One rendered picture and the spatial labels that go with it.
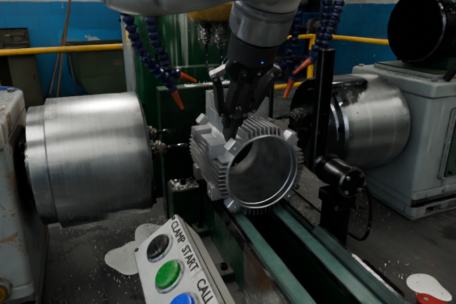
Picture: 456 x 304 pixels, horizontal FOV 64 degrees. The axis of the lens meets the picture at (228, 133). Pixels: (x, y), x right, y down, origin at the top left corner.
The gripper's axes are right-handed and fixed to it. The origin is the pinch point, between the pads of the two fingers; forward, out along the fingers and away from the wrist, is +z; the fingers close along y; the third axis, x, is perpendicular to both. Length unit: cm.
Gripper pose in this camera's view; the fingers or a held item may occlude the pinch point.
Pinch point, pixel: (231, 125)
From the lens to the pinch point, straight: 69.0
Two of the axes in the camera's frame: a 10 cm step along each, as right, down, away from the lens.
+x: 3.2, 7.4, -5.9
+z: -1.8, 6.6, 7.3
